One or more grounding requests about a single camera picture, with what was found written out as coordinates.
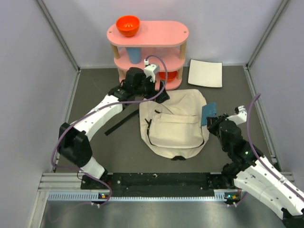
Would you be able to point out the orange bowl bottom shelf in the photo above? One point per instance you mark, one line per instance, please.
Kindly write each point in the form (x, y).
(171, 75)

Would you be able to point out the pink three-tier shelf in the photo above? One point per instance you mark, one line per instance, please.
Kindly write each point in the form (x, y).
(166, 39)

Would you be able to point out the aluminium frame post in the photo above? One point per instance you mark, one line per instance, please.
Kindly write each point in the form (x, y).
(281, 9)

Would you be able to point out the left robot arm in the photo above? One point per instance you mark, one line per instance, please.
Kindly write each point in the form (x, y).
(74, 139)

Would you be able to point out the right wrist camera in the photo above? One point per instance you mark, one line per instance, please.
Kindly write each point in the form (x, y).
(240, 115)

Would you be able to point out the blue cup middle shelf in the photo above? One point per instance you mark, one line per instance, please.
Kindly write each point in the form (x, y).
(134, 54)

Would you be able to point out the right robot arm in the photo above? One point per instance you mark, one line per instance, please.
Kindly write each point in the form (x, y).
(252, 172)

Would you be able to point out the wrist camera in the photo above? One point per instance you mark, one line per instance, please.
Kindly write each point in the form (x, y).
(151, 70)
(240, 115)

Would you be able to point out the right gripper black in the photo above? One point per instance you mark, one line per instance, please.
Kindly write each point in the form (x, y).
(212, 122)

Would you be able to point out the teal blue small book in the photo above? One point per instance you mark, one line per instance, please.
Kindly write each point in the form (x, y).
(208, 110)

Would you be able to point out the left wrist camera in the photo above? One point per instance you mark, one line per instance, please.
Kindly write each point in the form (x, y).
(151, 70)

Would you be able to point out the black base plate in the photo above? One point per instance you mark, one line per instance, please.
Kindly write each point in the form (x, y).
(189, 184)

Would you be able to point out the white square plate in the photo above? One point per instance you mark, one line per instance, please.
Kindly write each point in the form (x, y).
(205, 74)

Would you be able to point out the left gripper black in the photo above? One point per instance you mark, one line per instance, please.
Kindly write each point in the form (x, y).
(153, 92)

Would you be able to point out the orange bowl on top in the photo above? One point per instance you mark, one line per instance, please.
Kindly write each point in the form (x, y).
(128, 25)

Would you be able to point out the beige canvas backpack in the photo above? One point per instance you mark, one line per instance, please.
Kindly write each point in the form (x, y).
(172, 129)

